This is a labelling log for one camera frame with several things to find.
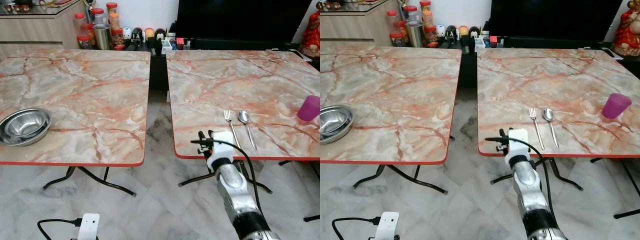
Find black metal table legs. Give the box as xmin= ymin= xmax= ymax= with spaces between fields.
xmin=489 ymin=157 xmax=640 ymax=220
xmin=178 ymin=159 xmax=321 ymax=223
xmin=353 ymin=163 xmax=449 ymax=195
xmin=42 ymin=165 xmax=137 ymax=197

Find silver metal fork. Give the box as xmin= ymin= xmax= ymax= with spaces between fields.
xmin=529 ymin=107 xmax=546 ymax=151
xmin=223 ymin=110 xmax=242 ymax=150

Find silver metal spoon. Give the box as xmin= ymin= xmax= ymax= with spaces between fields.
xmin=543 ymin=107 xmax=560 ymax=149
xmin=238 ymin=110 xmax=258 ymax=152

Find purple plastic cup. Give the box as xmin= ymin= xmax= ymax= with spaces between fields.
xmin=601 ymin=93 xmax=633 ymax=120
xmin=297 ymin=95 xmax=321 ymax=122

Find black flat television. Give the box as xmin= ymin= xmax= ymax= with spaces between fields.
xmin=174 ymin=0 xmax=314 ymax=41
xmin=487 ymin=0 xmax=624 ymax=39

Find stainless steel bowl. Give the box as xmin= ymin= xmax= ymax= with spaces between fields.
xmin=2 ymin=107 xmax=52 ymax=140
xmin=0 ymin=119 xmax=52 ymax=147
xmin=320 ymin=105 xmax=355 ymax=136
xmin=320 ymin=117 xmax=355 ymax=145

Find steel tumbler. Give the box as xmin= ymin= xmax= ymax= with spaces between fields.
xmin=406 ymin=21 xmax=425 ymax=48
xmin=94 ymin=25 xmax=112 ymax=51

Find red seated figurine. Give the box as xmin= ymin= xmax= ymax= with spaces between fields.
xmin=612 ymin=0 xmax=640 ymax=57
xmin=301 ymin=11 xmax=321 ymax=59

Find beige wooden cabinet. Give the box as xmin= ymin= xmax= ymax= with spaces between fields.
xmin=320 ymin=0 xmax=397 ymax=46
xmin=0 ymin=0 xmax=87 ymax=50

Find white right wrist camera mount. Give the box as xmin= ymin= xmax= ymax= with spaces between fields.
xmin=504 ymin=128 xmax=531 ymax=169
xmin=207 ymin=131 xmax=235 ymax=171

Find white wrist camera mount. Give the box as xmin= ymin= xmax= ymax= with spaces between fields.
xmin=207 ymin=131 xmax=235 ymax=171
xmin=375 ymin=212 xmax=400 ymax=240
xmin=504 ymin=128 xmax=531 ymax=169
xmin=77 ymin=213 xmax=101 ymax=240

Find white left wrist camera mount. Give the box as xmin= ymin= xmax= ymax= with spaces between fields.
xmin=77 ymin=213 xmax=101 ymax=240
xmin=375 ymin=212 xmax=400 ymax=240

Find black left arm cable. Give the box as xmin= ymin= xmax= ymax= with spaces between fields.
xmin=331 ymin=216 xmax=382 ymax=240
xmin=37 ymin=218 xmax=83 ymax=240

